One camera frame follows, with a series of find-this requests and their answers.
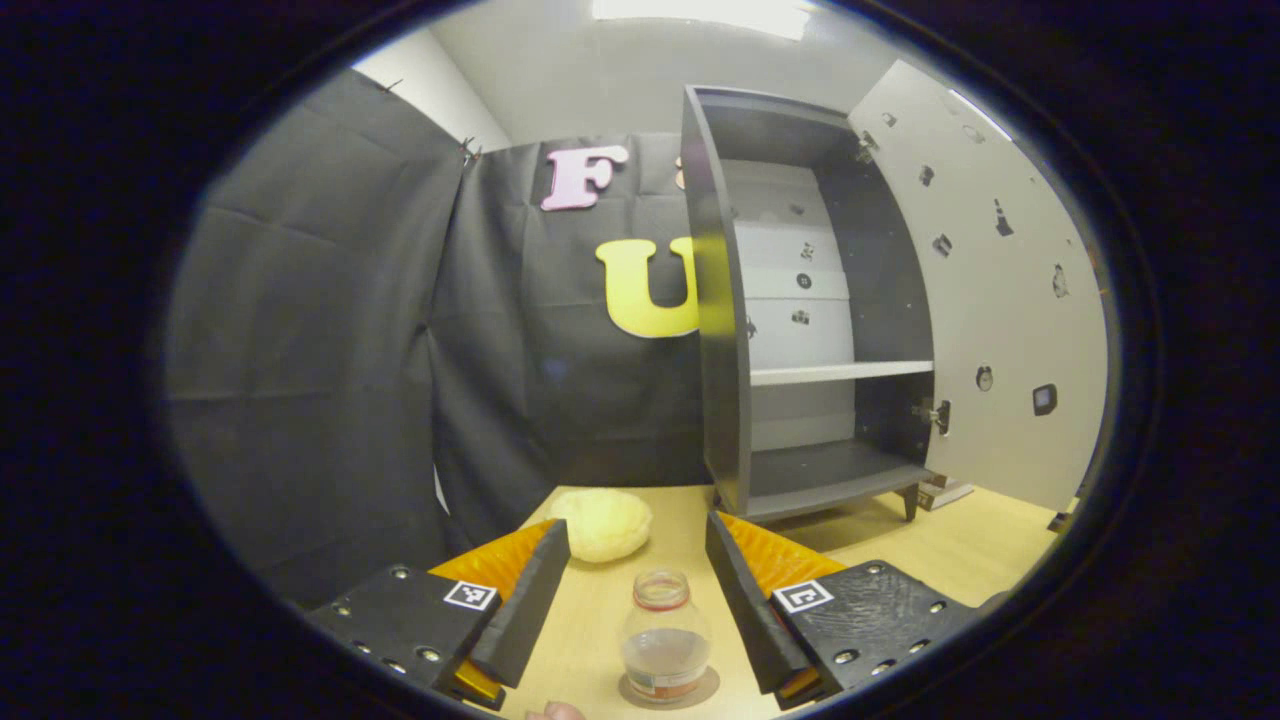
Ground white cabinet shelf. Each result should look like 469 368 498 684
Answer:
750 360 934 387

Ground long ceiling light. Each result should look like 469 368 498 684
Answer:
592 0 816 41

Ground clear glass bottle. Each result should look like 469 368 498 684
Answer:
620 568 713 703

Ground dark grey cabinet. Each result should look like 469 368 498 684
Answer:
680 85 941 523

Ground black backdrop cloth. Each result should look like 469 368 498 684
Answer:
165 68 721 606

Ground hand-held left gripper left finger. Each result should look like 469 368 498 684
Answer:
305 520 573 711

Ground pale yellow round bun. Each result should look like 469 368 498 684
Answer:
545 488 653 564

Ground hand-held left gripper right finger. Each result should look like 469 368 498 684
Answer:
705 513 986 711

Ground round brown coaster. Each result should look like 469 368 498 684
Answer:
617 665 721 711

